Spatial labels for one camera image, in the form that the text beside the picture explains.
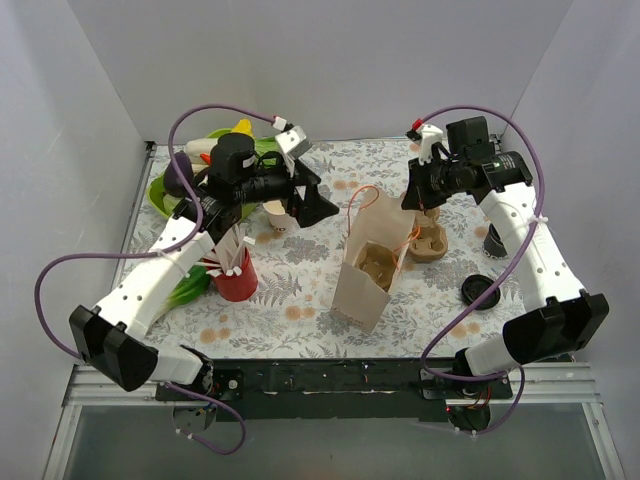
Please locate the white paper coffee cup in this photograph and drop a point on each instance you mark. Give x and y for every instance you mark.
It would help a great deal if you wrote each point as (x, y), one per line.
(279, 219)

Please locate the brown pulp cup carrier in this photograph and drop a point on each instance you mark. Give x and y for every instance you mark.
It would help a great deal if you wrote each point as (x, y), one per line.
(431, 244)

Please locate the green toy lettuce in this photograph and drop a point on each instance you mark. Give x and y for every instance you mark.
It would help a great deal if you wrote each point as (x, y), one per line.
(189, 288)

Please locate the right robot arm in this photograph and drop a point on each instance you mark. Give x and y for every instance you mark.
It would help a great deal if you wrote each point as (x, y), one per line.
(560, 316)

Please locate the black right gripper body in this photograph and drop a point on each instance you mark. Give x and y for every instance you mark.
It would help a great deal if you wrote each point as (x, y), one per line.
(420, 184)

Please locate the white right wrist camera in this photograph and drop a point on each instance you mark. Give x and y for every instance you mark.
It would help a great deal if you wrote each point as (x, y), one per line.
(424, 136)

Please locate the kraft paper takeout bag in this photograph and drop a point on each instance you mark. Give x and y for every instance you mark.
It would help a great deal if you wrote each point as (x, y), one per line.
(378, 236)

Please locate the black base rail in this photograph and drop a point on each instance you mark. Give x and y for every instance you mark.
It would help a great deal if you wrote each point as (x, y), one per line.
(263, 389)

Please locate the aluminium frame rail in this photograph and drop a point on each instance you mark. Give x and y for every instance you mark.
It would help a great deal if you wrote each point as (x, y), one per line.
(547, 383)

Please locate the purple toy eggplant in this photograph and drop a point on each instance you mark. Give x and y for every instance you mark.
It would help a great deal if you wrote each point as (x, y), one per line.
(171, 181)

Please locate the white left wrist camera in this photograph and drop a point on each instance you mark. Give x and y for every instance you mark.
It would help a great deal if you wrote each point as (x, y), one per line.
(292, 144)

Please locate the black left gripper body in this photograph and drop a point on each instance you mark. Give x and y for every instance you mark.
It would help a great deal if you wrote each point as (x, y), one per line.
(298, 195)

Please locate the red cup holder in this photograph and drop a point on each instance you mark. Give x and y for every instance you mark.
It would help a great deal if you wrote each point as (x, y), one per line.
(237, 287)

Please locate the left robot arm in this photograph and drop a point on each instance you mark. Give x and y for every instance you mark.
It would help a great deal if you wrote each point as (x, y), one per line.
(110, 336)

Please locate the yellow toy pepper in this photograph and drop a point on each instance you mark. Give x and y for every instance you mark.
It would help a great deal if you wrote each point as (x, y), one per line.
(244, 127)

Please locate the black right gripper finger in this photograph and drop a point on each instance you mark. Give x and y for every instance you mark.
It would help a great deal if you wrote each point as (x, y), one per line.
(432, 195)
(412, 199)

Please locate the black paper coffee cup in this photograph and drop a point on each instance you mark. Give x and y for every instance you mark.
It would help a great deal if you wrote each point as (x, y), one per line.
(492, 244)

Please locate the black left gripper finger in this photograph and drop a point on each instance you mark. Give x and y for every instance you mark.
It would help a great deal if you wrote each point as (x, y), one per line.
(305, 177)
(311, 207)

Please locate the floral patterned table mat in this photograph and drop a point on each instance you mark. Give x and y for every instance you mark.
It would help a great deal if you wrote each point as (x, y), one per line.
(289, 314)

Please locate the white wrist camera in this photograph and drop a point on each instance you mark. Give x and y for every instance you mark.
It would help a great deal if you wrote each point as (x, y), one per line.
(424, 136)
(292, 144)

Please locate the green vegetable tray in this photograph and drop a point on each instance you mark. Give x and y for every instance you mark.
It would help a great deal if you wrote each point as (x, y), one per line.
(156, 195)

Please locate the single brown pulp carrier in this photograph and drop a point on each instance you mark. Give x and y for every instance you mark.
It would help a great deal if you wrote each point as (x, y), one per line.
(379, 263)

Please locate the toy napa cabbage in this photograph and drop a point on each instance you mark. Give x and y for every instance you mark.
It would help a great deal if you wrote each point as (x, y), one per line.
(195, 148)

